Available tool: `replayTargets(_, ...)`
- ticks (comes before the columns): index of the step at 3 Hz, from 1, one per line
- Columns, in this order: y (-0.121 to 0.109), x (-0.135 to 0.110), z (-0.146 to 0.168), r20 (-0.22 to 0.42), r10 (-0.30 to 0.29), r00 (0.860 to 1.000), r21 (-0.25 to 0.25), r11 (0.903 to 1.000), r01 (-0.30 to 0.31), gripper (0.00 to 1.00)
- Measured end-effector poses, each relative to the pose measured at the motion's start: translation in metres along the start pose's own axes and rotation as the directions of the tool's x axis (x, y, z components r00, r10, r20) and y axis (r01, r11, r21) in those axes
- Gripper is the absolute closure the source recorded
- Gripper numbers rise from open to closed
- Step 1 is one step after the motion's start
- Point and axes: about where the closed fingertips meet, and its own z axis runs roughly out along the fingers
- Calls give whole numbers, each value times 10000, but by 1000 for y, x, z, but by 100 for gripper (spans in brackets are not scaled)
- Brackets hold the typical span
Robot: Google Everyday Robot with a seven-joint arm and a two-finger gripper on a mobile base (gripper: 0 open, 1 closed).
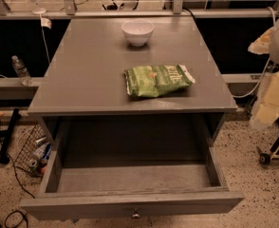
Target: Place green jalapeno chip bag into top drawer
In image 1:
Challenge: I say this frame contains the cans in basket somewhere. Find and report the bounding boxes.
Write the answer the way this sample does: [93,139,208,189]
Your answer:
[28,137,52,175]

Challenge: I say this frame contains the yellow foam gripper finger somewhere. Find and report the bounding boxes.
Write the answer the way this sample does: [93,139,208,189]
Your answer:
[250,71,279,130]

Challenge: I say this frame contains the open grey top drawer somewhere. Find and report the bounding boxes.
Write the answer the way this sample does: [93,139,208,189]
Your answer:
[20,114,244,220]

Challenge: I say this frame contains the white ceramic bowl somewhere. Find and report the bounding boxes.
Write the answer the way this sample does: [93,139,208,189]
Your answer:
[121,19,155,47]

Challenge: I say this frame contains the grey wooden cabinet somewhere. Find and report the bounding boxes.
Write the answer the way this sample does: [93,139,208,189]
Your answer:
[28,16,236,148]

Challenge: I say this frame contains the green jalapeno chip bag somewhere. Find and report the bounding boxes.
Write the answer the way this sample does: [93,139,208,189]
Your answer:
[124,65,195,98]

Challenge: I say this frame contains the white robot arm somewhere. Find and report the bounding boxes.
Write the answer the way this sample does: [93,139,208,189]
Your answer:
[248,19,279,130]

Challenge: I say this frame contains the metal drawer knob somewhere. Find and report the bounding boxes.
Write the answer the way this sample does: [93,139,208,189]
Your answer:
[132,209,140,219]

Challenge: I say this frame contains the clear plastic water bottle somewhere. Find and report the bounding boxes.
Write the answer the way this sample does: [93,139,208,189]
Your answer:
[11,55,33,86]

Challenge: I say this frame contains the black floor cable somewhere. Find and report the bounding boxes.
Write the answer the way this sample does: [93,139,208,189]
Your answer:
[0,106,36,228]

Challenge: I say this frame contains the wire basket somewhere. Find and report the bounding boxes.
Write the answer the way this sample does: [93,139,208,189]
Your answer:
[15,125,47,177]

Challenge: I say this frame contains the black metal leg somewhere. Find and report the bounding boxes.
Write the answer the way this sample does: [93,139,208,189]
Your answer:
[0,108,21,164]

